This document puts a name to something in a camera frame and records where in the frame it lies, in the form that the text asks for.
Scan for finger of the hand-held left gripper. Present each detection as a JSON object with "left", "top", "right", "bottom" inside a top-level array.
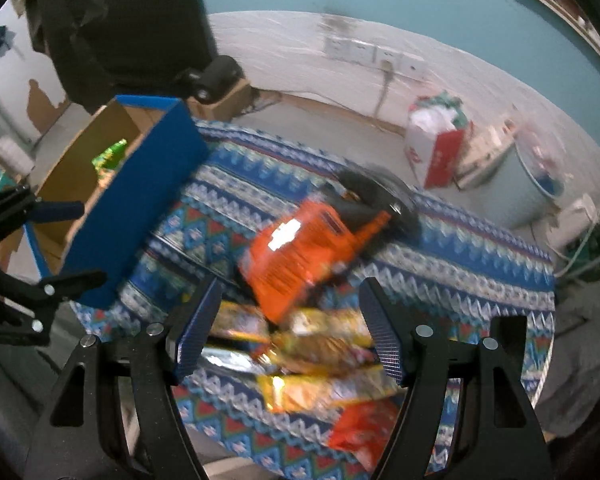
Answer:
[
  {"left": 0, "top": 262, "right": 108, "bottom": 347},
  {"left": 0, "top": 185, "right": 87, "bottom": 256}
]

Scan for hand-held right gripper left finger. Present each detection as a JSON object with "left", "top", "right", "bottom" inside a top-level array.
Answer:
[{"left": 22, "top": 275, "right": 223, "bottom": 480}]

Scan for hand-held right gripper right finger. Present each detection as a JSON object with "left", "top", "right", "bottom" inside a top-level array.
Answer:
[{"left": 359, "top": 276, "right": 553, "bottom": 480}]

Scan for blue cardboard box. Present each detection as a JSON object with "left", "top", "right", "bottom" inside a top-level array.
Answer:
[{"left": 22, "top": 94, "right": 211, "bottom": 308}]

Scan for orange snack packet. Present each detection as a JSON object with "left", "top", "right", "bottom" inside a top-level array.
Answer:
[{"left": 237, "top": 199, "right": 393, "bottom": 323}]

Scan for brown yellow snack packet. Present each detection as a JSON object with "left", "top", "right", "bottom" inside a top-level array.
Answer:
[{"left": 267, "top": 332, "right": 381, "bottom": 376}]

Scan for green snack packet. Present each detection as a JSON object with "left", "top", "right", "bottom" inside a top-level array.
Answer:
[{"left": 92, "top": 139, "right": 128, "bottom": 183}]

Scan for red snack packet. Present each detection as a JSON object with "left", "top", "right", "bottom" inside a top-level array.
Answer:
[{"left": 327, "top": 400, "right": 401, "bottom": 471}]

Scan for blue patterned mat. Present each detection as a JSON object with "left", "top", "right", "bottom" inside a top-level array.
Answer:
[{"left": 87, "top": 120, "right": 556, "bottom": 480}]

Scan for black snack packet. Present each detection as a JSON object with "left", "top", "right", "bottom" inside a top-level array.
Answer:
[{"left": 335, "top": 164, "right": 423, "bottom": 246}]

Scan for grey round tub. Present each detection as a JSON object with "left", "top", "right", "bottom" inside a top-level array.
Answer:
[{"left": 455, "top": 125, "right": 566, "bottom": 231}]

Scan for black office chair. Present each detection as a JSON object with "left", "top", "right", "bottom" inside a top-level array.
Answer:
[{"left": 30, "top": 0, "right": 243, "bottom": 116}]

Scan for small brown cardboard box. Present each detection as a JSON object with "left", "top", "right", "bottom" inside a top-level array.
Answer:
[{"left": 187, "top": 82, "right": 253, "bottom": 121}]

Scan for grey cloth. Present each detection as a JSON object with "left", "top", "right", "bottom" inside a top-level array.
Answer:
[{"left": 535, "top": 280, "right": 600, "bottom": 441}]

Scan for red and white bag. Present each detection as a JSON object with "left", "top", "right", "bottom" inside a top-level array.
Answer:
[{"left": 405, "top": 91, "right": 473, "bottom": 190}]

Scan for wooden board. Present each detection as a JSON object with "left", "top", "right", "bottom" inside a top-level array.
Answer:
[{"left": 457, "top": 120, "right": 518, "bottom": 181}]

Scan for grey plug with cable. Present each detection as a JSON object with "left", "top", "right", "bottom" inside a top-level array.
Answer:
[{"left": 375, "top": 62, "right": 398, "bottom": 118}]

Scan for white wall socket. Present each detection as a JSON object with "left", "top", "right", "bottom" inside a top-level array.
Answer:
[
  {"left": 401, "top": 52, "right": 425, "bottom": 77},
  {"left": 351, "top": 41, "right": 377, "bottom": 66},
  {"left": 376, "top": 46, "right": 402, "bottom": 72},
  {"left": 325, "top": 35, "right": 352, "bottom": 61}
]

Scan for wooden frame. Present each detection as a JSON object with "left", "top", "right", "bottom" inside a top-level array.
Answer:
[{"left": 507, "top": 0, "right": 600, "bottom": 71}]

